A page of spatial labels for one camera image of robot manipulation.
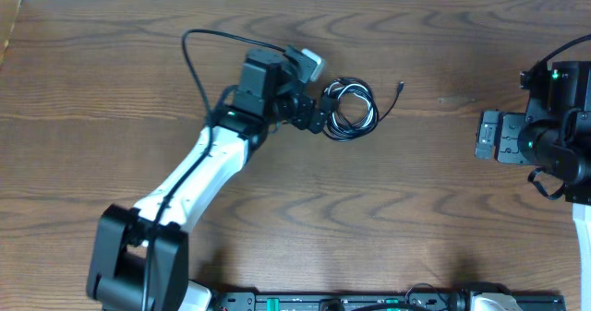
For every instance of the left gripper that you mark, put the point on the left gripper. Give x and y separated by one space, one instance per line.
303 110

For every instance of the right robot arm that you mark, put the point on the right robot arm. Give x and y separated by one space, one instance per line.
553 136

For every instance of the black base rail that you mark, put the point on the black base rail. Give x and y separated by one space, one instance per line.
462 300

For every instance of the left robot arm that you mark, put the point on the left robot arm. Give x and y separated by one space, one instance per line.
140 255

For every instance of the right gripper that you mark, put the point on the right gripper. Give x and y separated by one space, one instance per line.
509 124

